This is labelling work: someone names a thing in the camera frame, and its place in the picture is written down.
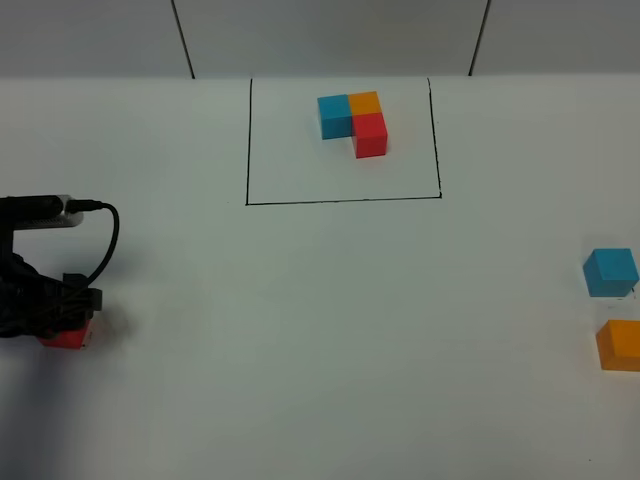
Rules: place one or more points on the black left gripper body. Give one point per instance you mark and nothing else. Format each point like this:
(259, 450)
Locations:
(29, 300)

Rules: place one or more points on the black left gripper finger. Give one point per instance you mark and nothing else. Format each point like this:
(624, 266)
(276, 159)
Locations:
(79, 310)

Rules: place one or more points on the template blue cube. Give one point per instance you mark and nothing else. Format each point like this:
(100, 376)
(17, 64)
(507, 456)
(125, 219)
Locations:
(335, 116)

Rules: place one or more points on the template red cube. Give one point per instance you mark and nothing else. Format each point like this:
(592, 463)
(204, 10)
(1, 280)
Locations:
(370, 136)

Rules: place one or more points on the template orange cube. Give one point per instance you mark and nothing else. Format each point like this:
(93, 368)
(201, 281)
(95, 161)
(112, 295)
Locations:
(364, 103)

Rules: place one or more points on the loose blue cube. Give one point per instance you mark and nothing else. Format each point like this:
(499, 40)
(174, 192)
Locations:
(610, 272)

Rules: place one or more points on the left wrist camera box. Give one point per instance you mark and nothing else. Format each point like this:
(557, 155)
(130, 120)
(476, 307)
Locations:
(38, 212)

